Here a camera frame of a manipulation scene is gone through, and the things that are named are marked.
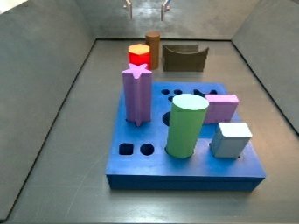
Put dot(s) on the blue foam shape board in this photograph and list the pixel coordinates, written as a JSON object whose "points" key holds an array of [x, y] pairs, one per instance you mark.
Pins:
{"points": [[139, 164]]}

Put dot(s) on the dark olive arch block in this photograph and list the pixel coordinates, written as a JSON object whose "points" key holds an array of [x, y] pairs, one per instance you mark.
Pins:
{"points": [[183, 58]]}

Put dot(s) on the light blue square peg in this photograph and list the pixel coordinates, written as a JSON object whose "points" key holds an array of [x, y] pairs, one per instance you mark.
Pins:
{"points": [[230, 139]]}

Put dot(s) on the purple star peg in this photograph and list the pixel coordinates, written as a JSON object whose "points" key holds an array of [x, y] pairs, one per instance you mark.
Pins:
{"points": [[138, 92]]}

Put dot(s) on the green cylinder peg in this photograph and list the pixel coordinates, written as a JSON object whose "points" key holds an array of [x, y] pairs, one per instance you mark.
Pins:
{"points": [[187, 116]]}

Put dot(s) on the pink rectangular block peg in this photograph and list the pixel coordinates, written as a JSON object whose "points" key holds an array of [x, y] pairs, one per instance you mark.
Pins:
{"points": [[222, 108]]}

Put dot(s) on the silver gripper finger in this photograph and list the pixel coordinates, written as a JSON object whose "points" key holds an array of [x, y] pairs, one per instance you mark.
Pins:
{"points": [[128, 8], [164, 8]]}

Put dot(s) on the red hexagonal peg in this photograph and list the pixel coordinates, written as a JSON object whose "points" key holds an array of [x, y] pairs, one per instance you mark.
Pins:
{"points": [[139, 54]]}

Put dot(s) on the brown round cylinder peg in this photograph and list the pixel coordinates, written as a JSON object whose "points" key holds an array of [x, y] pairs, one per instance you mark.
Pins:
{"points": [[152, 41]]}

